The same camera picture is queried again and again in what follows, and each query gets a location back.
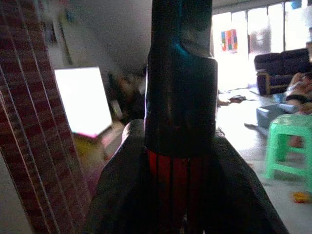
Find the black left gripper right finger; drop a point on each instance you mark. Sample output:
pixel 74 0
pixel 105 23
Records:
pixel 239 195

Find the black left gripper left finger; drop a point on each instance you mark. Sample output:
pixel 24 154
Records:
pixel 122 185

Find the white television cabinet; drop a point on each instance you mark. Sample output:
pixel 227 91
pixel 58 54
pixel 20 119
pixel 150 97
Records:
pixel 112 146

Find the yellow toy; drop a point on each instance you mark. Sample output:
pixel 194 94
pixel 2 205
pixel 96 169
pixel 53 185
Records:
pixel 302 197

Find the blue box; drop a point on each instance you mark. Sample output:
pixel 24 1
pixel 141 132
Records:
pixel 268 114

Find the green plastic stool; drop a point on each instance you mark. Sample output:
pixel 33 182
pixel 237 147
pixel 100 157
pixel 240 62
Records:
pixel 290 123

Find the glowing television screen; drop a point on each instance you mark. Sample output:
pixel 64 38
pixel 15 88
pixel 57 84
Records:
pixel 81 100

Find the red brick pillar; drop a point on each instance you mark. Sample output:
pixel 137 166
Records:
pixel 36 122

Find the person lying down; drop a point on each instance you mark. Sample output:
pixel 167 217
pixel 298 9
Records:
pixel 298 90

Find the dark purple sofa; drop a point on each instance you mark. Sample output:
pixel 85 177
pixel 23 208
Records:
pixel 280 65

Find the colourful patchwork hanging cloth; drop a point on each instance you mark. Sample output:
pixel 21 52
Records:
pixel 229 40

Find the bright glass window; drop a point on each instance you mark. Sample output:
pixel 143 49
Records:
pixel 275 26

